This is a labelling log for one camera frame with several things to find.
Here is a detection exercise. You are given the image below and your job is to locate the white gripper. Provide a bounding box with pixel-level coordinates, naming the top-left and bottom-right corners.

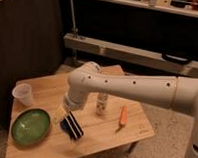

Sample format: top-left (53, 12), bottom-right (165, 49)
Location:
top-left (63, 94), bottom-right (86, 111)

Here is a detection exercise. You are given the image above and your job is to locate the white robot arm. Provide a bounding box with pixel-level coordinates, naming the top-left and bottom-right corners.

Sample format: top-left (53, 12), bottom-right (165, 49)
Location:
top-left (63, 62), bottom-right (198, 158)

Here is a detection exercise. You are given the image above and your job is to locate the white ceramic cup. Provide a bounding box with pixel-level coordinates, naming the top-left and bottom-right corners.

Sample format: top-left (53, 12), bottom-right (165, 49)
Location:
top-left (12, 83), bottom-right (34, 106)

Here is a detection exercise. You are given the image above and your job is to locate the white small bottle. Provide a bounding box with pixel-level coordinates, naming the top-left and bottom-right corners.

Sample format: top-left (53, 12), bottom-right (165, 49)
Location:
top-left (96, 93), bottom-right (109, 116)

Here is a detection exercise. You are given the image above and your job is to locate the black white striped sponge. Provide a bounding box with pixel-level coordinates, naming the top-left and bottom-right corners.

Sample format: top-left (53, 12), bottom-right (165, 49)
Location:
top-left (60, 112), bottom-right (84, 140)

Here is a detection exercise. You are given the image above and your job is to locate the wooden table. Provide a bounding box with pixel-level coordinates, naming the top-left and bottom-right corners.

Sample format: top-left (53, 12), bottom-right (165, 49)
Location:
top-left (5, 73), bottom-right (155, 158)

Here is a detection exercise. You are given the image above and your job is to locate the green bowl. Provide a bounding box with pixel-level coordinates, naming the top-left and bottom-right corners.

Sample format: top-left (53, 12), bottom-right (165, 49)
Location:
top-left (11, 108), bottom-right (51, 147)

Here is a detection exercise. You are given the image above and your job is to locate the metal stand pole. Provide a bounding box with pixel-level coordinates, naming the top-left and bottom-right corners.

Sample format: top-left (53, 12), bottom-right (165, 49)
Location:
top-left (69, 0), bottom-right (78, 38)

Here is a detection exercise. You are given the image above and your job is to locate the upper shelf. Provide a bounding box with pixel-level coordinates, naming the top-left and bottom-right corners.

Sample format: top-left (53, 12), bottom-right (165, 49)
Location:
top-left (101, 0), bottom-right (198, 18)

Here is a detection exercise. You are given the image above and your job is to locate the long grey case with handle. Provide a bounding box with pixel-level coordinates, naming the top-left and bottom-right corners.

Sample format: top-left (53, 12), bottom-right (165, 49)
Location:
top-left (64, 33), bottom-right (198, 78)

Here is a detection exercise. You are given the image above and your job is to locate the black case handle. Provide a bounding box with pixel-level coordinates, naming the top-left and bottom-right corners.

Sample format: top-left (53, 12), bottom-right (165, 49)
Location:
top-left (162, 54), bottom-right (192, 65)

